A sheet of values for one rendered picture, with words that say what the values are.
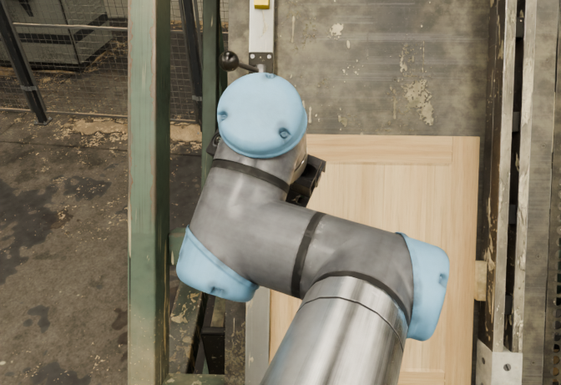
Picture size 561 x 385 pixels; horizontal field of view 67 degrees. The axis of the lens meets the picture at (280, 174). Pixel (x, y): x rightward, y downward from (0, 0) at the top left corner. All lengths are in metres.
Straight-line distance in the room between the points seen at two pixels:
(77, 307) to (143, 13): 1.77
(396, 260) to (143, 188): 0.68
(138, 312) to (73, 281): 1.61
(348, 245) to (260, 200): 0.08
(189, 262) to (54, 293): 2.22
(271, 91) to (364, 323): 0.19
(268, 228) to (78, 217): 2.63
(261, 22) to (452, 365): 0.83
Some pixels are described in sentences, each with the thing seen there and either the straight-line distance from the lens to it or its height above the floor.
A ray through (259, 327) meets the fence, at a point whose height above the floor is 1.03.
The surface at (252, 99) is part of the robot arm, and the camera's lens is 0.36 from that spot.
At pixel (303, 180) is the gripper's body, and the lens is 0.49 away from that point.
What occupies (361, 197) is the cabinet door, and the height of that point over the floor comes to 1.24.
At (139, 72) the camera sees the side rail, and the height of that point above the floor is 1.47.
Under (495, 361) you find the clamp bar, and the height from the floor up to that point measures 1.01.
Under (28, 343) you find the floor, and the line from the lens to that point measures 2.43.
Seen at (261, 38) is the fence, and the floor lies 1.52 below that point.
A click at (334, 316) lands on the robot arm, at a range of 0.27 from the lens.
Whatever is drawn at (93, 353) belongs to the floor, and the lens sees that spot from 2.27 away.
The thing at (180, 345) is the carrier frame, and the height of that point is 0.79.
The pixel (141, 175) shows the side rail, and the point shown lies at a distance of 0.92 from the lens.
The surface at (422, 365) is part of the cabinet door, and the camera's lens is 1.05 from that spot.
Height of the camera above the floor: 1.83
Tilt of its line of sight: 38 degrees down
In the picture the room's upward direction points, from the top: straight up
